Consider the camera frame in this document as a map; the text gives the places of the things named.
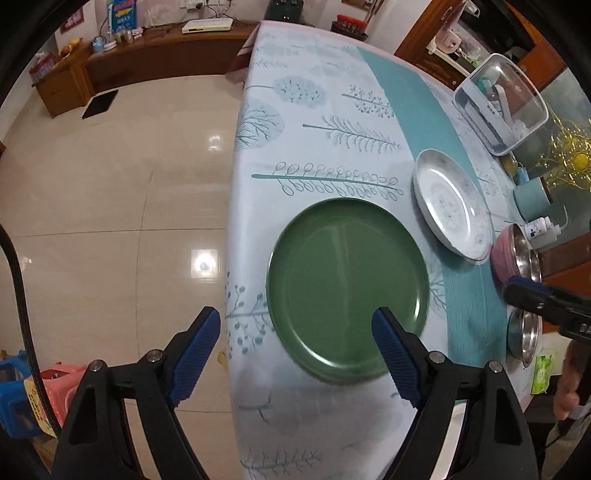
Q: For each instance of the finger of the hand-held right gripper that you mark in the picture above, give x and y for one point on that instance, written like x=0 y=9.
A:
x=535 y=295

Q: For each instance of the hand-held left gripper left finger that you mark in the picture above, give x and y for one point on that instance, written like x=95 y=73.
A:
x=196 y=360

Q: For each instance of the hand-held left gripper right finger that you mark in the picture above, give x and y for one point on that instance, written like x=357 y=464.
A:
x=397 y=360

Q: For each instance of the plain steel bowl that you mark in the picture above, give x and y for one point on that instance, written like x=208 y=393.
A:
x=519 y=339

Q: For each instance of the pink steel-lined bowl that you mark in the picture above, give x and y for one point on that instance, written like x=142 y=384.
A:
x=508 y=256

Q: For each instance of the green plate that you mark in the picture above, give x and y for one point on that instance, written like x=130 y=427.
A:
x=341 y=277

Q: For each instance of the white patterned plate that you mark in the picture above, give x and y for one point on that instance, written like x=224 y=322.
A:
x=450 y=203

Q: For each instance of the person's right hand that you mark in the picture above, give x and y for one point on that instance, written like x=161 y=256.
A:
x=569 y=383

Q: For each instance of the orange wooden cabinet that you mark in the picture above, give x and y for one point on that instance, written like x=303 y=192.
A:
x=568 y=258

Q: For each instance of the green tissue packet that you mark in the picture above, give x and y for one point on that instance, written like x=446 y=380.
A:
x=544 y=374

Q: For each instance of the clear squeeze bottle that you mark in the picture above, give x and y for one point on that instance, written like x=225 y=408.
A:
x=551 y=237

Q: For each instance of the white pill bottle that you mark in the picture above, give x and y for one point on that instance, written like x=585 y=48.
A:
x=538 y=228

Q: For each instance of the teal canister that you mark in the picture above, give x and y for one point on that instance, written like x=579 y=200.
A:
x=531 y=201

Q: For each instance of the yellow sponge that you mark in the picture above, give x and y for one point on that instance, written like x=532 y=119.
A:
x=508 y=165

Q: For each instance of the pink plastic stool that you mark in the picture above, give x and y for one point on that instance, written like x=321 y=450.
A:
x=60 y=392

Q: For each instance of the blue plastic stool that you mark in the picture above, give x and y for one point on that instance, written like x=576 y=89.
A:
x=14 y=397

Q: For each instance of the clear plastic storage box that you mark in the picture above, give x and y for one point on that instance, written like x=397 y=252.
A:
x=503 y=106

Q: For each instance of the leaf print tablecloth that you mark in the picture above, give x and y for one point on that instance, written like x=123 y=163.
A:
x=323 y=161

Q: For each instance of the black floor mat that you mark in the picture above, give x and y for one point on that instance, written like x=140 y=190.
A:
x=99 y=104

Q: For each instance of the small wooden side cabinet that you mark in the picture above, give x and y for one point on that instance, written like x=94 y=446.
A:
x=60 y=92

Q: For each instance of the long wooden tv cabinet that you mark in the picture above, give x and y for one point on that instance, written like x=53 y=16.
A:
x=161 y=55

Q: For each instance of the spice jar rack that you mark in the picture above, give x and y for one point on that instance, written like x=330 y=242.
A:
x=351 y=26

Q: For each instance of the white set-top box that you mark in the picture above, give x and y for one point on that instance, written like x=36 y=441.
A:
x=205 y=26

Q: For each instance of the blue poster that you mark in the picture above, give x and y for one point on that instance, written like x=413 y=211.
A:
x=122 y=14

